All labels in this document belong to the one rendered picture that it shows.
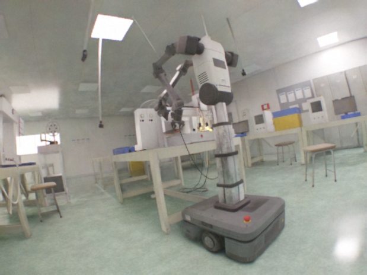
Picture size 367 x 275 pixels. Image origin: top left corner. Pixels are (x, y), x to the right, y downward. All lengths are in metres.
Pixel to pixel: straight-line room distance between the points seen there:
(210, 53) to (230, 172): 0.82
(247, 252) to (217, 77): 1.08
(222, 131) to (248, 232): 0.64
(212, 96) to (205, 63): 0.24
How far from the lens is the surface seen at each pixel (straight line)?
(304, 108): 5.51
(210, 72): 1.17
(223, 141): 1.14
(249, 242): 1.01
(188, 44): 1.14
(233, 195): 1.18
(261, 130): 4.22
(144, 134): 1.92
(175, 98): 1.46
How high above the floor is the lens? 0.73
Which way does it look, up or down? 3 degrees up
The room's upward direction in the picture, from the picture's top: 8 degrees counter-clockwise
